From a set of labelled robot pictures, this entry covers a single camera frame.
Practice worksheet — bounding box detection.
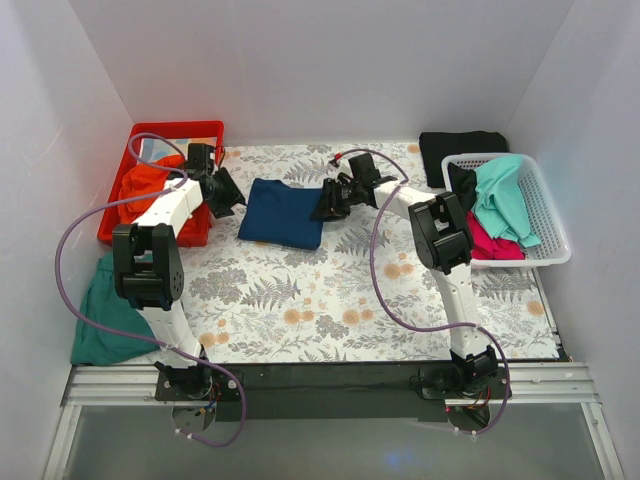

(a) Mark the dark blue t shirt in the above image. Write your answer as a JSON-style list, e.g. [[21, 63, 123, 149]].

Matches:
[[237, 179, 323, 250]]

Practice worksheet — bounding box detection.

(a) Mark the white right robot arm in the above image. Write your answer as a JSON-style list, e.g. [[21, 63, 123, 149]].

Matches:
[[311, 149, 501, 398]]

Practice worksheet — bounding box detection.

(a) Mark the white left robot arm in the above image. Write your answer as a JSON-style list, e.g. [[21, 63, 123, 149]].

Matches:
[[112, 143, 246, 400]]

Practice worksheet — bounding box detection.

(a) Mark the red plastic bin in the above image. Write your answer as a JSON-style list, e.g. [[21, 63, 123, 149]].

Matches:
[[97, 120, 224, 248]]

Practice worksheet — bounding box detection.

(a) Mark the patterned folded cloth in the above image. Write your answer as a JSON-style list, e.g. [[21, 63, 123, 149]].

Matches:
[[139, 137, 225, 165]]

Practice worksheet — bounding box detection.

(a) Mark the orange t shirt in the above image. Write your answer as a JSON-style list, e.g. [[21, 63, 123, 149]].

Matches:
[[117, 163, 210, 241]]

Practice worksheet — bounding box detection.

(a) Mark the black folded t shirt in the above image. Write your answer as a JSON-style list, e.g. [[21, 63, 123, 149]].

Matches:
[[418, 131, 509, 188]]

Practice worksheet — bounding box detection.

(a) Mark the black t shirt in basket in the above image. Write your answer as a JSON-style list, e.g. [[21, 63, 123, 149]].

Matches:
[[447, 163, 477, 213]]

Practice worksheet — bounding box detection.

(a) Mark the magenta t shirt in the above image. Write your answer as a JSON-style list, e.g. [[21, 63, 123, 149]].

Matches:
[[466, 212, 525, 261]]

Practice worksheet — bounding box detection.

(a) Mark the teal t shirt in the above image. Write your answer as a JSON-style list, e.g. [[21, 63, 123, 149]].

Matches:
[[472, 155, 541, 248]]

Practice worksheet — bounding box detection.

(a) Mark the green t shirt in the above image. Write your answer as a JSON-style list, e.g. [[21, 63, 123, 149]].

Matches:
[[71, 252, 159, 366]]

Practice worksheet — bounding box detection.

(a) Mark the white plastic basket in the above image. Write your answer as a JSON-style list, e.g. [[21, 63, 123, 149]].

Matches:
[[471, 154, 571, 269]]

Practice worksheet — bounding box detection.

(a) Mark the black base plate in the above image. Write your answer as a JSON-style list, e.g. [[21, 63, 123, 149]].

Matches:
[[155, 361, 511, 422]]

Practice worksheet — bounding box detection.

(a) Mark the aluminium frame rail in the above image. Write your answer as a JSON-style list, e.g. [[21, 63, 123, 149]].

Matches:
[[61, 362, 600, 406]]

